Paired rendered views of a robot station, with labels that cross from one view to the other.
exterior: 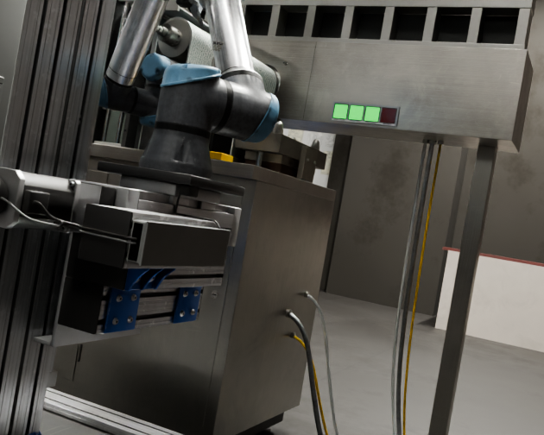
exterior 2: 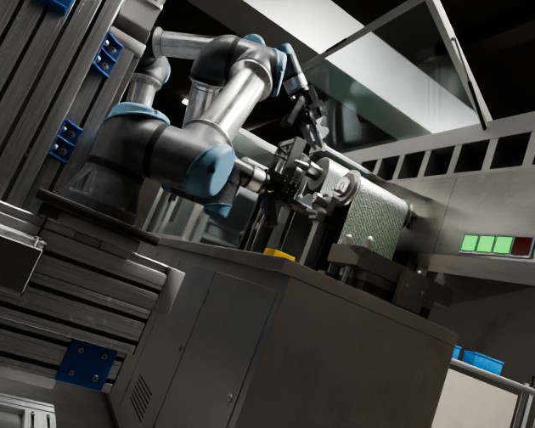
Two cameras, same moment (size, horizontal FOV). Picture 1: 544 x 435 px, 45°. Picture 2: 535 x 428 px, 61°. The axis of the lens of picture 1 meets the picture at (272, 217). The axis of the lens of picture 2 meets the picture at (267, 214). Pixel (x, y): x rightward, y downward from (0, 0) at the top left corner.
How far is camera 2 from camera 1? 1.07 m
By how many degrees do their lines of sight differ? 42
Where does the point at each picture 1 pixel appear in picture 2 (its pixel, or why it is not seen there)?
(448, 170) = not seen: outside the picture
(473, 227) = not seen: outside the picture
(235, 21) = (232, 89)
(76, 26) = (36, 70)
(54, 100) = not seen: outside the picture
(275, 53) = (419, 192)
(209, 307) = (222, 412)
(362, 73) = (498, 202)
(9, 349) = not seen: outside the picture
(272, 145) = (352, 257)
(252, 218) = (279, 318)
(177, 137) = (87, 168)
